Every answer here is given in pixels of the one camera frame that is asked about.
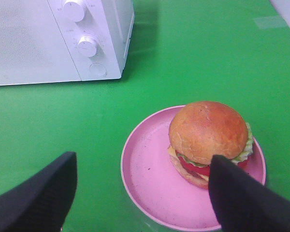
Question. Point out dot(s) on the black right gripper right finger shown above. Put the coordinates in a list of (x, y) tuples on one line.
[(242, 204)]

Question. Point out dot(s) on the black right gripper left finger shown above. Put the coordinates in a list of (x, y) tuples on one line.
[(42, 202)]

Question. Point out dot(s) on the burger with lettuce and tomato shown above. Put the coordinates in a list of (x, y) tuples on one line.
[(203, 129)]

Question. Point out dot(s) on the pink round plate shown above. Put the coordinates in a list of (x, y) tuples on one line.
[(155, 186)]

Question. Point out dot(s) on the round white door button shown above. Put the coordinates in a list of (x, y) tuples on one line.
[(97, 70)]

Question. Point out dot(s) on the white microwave door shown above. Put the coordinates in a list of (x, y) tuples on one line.
[(32, 48)]

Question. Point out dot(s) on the green table mat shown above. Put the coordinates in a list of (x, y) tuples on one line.
[(181, 51)]

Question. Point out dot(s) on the white microwave oven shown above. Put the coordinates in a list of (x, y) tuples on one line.
[(109, 23)]

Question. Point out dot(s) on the lower white microwave knob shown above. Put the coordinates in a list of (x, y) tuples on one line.
[(87, 46)]

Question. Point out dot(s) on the white microwave knob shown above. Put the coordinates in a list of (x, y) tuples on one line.
[(87, 46), (74, 10)]

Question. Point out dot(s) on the upper white microwave knob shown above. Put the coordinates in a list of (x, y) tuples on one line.
[(74, 10)]

